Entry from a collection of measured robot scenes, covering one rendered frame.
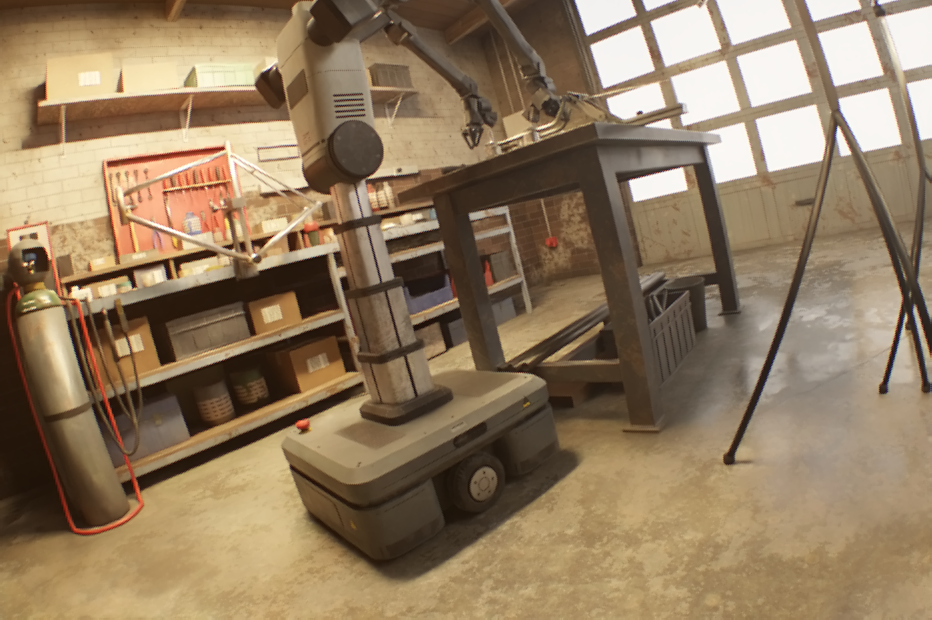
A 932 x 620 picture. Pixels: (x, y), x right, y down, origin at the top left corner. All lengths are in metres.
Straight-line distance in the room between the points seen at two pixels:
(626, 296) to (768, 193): 3.25
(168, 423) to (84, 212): 1.36
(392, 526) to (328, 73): 1.09
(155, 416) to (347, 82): 1.65
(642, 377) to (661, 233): 3.43
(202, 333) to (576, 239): 3.75
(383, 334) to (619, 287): 0.65
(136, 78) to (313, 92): 1.97
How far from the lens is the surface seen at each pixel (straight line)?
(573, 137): 1.33
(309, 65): 1.36
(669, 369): 1.92
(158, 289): 2.32
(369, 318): 1.31
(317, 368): 2.69
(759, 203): 4.59
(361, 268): 1.31
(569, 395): 1.84
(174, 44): 3.68
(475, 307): 1.74
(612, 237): 1.41
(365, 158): 1.31
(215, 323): 2.45
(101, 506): 2.12
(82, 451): 2.07
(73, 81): 3.13
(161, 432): 2.40
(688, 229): 4.75
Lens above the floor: 0.68
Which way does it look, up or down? 4 degrees down
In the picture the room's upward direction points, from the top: 14 degrees counter-clockwise
